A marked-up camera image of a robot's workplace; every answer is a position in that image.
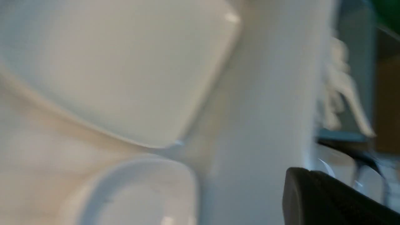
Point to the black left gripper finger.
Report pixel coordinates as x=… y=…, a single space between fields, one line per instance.
x=315 y=198

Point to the large white square plate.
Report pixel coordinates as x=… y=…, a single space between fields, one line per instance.
x=356 y=171

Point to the top stacked white plate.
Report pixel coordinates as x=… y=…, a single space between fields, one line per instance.
x=136 y=70

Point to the large white plastic tub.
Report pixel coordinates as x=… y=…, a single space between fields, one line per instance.
x=257 y=120

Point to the brown plastic bin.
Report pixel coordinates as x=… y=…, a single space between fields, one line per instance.
x=387 y=93

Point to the pile of white spoons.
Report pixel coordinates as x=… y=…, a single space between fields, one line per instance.
x=338 y=84

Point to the top white bowl in tub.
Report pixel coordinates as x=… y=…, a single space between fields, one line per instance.
x=145 y=190

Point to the teal plastic bin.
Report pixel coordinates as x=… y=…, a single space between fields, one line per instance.
x=356 y=27

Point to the green cloth backdrop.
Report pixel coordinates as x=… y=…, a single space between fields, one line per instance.
x=388 y=12

